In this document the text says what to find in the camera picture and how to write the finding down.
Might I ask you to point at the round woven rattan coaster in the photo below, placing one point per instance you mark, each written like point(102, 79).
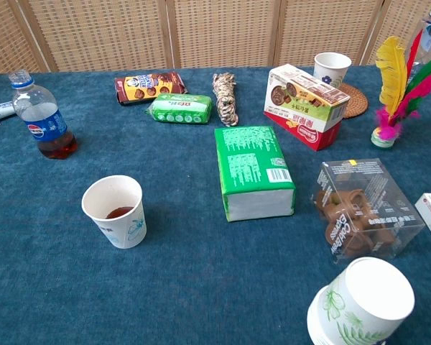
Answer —
point(357, 102)

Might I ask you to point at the rattan folding screen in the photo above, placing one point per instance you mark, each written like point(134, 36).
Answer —
point(215, 32)

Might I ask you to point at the brown cookie packet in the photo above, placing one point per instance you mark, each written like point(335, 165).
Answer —
point(147, 88)

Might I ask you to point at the green snack packet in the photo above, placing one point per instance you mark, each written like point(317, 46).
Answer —
point(181, 109)

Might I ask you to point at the blue carpet table cover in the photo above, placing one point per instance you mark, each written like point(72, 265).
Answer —
point(183, 280)

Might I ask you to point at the paper cup with blue print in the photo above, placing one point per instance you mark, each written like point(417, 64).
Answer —
point(126, 233)

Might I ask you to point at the colourful feather shuttlecock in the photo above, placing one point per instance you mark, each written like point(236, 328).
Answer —
point(393, 72)

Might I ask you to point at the clear box of coffee capsules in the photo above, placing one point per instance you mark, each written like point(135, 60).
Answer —
point(362, 215)

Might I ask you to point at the green tissue pack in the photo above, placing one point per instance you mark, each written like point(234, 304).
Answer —
point(251, 161)

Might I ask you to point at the red green biscuit box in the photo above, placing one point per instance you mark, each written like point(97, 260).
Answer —
point(301, 108)

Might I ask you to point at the paper cup with flower print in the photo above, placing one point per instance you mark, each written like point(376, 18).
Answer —
point(328, 70)

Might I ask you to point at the leaf print paper cup stack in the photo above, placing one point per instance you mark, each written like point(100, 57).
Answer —
point(370, 298)

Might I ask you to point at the Pepsi cola plastic bottle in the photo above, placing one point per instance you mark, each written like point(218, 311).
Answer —
point(39, 118)

